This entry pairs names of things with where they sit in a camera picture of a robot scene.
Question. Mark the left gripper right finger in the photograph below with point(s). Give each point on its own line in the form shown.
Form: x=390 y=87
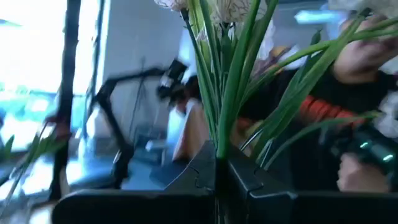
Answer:
x=239 y=180

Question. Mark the white flower sprig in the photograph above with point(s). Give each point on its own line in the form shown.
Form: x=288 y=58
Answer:
x=227 y=109
x=295 y=93

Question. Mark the black frame post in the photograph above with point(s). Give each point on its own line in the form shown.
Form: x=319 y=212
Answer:
x=66 y=62

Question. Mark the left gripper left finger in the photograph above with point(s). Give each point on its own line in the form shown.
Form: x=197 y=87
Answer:
x=202 y=171

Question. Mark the person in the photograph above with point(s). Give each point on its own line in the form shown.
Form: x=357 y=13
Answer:
x=357 y=93

